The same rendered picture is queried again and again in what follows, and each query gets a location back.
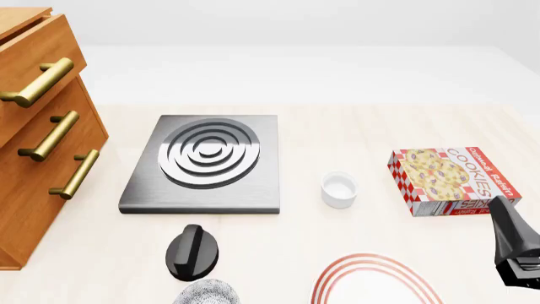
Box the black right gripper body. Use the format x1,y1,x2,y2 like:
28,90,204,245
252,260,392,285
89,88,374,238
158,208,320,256
494,248,540,291

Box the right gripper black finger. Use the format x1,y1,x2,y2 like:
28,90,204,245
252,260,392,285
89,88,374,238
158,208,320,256
489,194,540,263

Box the white plate with red rings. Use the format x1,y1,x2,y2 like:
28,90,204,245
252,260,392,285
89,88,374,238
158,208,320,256
309,251,446,304

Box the grey patterned bowl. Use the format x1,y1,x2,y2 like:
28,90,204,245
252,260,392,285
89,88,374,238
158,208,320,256
172,278,242,304

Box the flat stove plate with rings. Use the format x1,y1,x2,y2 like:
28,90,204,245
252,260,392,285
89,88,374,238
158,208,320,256
118,114,282,215

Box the wooden cabinet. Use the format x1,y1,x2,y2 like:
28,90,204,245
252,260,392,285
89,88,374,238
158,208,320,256
0,6,110,271

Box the red-white cookie box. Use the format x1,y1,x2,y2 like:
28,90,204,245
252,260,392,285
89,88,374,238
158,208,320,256
386,146,523,219

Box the small white ramekin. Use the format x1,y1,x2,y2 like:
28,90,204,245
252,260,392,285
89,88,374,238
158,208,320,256
320,170,359,210

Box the round black stove knob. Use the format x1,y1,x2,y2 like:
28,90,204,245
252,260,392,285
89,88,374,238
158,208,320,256
165,223,221,283

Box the small brass drawer handle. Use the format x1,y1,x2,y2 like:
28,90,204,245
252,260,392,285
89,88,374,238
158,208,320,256
48,149,101,201

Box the wooden drawer with medium handle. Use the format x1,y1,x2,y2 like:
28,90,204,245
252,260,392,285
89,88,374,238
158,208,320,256
0,74,101,220

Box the medium brass drawer handle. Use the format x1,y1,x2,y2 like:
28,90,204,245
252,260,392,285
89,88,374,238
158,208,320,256
17,110,81,163

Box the wooden drawer with small handle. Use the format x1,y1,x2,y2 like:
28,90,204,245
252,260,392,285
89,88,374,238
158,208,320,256
0,109,110,271

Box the large brass drawer handle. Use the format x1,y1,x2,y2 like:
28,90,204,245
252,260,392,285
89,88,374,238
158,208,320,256
0,57,75,109

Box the wooden drawer with large handle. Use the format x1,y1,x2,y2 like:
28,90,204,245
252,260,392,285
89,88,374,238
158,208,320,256
0,14,89,149

